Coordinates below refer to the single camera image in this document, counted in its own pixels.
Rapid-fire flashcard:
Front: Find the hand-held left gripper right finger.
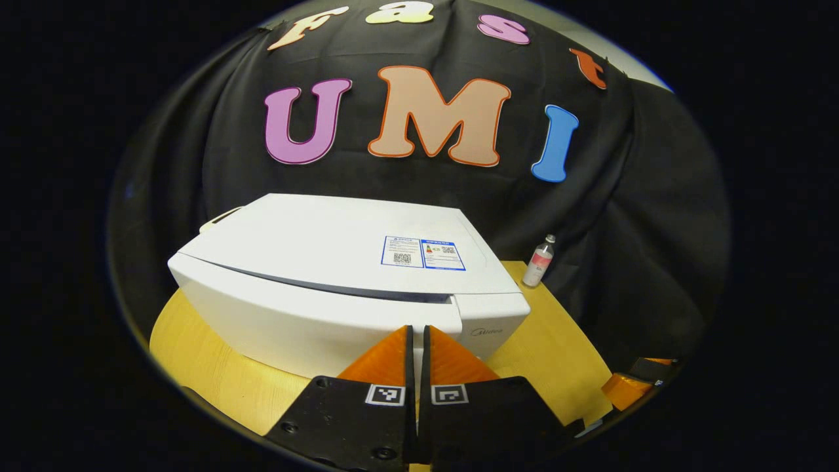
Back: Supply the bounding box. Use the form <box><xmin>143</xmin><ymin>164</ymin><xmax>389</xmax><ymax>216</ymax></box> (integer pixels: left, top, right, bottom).
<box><xmin>419</xmin><ymin>324</ymin><xmax>584</xmax><ymax>469</ymax></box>

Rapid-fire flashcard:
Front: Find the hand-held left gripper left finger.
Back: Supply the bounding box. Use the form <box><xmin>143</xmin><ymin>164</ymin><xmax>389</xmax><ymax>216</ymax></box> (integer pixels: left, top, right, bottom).
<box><xmin>264</xmin><ymin>324</ymin><xmax>416</xmax><ymax>472</ymax></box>

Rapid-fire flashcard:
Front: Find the white microwave oven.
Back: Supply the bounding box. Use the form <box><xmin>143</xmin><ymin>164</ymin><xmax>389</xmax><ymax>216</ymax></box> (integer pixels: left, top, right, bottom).
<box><xmin>167</xmin><ymin>192</ymin><xmax>532</xmax><ymax>380</ymax></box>

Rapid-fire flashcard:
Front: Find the clear bottle with pink label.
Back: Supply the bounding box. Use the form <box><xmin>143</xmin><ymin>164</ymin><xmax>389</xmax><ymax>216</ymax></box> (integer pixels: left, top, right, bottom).
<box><xmin>522</xmin><ymin>234</ymin><xmax>556</xmax><ymax>288</ymax></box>

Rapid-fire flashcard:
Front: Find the black backdrop cloth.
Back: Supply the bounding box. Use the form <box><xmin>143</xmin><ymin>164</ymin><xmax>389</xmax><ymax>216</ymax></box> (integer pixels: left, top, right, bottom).
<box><xmin>108</xmin><ymin>0</ymin><xmax>732</xmax><ymax>394</ymax></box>

